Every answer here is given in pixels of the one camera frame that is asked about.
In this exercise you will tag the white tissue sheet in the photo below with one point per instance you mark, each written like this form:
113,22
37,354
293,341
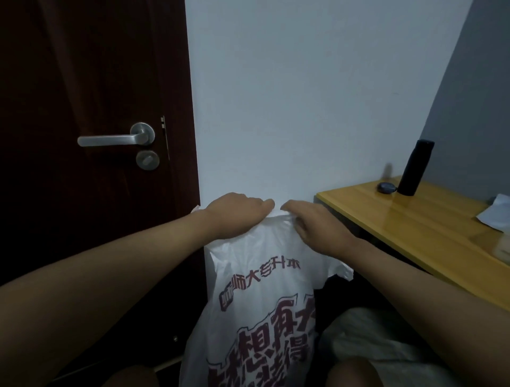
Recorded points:
496,215

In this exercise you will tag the person's left forearm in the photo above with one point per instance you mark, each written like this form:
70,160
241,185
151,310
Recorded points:
91,295

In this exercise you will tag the person's right leg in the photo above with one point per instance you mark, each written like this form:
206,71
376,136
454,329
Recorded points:
352,372

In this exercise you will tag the silver door latch plate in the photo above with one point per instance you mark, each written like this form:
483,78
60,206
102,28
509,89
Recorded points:
165,137

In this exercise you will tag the person's right forearm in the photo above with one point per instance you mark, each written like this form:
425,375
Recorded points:
438,303

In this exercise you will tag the person's right hand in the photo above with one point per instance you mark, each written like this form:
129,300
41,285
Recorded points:
322,227

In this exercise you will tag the white bag with red print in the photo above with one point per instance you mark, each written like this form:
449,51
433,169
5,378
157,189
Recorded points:
259,311

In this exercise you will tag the black cylindrical bottle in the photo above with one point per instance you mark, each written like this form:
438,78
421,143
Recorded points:
415,167

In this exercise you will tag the silver thumb-turn lock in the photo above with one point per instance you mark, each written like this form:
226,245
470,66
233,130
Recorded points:
147,160

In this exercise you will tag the dark brown wooden door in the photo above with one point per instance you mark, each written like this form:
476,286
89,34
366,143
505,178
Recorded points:
187,119

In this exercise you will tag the person's leg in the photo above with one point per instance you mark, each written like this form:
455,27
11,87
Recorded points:
352,372
131,378

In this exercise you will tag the small dark round case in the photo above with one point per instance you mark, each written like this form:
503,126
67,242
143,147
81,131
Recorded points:
386,187

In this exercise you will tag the person's left leg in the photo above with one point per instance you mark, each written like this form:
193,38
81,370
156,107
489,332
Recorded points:
131,378

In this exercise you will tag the grey woven sack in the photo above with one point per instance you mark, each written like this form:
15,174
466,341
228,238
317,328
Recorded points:
374,343

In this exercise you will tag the person's left hand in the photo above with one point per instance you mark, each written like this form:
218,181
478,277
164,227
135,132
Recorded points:
235,215

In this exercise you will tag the yellow wooden desk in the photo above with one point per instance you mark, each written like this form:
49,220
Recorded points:
430,223

